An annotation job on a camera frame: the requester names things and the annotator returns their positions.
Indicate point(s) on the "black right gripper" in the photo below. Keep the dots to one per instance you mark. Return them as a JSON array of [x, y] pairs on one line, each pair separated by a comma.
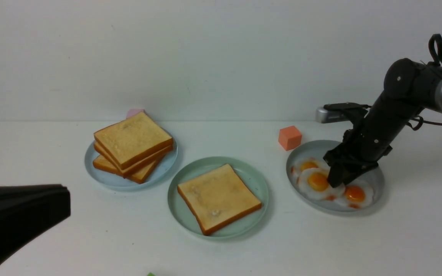
[[358, 153]]

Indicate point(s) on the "fried egg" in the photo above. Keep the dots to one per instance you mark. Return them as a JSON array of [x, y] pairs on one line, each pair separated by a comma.
[[357, 195], [302, 164], [313, 184]]

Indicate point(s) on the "toast slice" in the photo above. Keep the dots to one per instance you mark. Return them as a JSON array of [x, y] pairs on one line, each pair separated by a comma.
[[126, 172], [218, 198], [132, 139], [102, 164]]

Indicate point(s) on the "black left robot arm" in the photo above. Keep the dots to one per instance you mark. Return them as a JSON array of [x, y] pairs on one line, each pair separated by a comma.
[[26, 212]]

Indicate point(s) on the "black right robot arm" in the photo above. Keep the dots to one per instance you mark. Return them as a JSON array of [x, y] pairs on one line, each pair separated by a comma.
[[409, 88]]

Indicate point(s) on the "grey egg plate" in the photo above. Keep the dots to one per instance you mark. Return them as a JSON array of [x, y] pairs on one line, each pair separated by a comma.
[[317, 149]]

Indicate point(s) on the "orange cube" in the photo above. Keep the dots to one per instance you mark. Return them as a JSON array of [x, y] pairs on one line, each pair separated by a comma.
[[290, 138]]

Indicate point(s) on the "green centre plate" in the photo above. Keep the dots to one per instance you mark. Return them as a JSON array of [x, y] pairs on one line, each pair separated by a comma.
[[250, 176]]

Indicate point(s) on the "light blue bread plate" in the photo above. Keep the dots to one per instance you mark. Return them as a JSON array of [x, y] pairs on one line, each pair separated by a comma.
[[117, 183]]

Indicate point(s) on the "pink cube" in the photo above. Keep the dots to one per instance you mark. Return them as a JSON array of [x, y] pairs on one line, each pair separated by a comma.
[[134, 111]]

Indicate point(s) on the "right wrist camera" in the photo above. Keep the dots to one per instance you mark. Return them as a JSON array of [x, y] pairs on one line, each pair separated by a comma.
[[338, 112]]

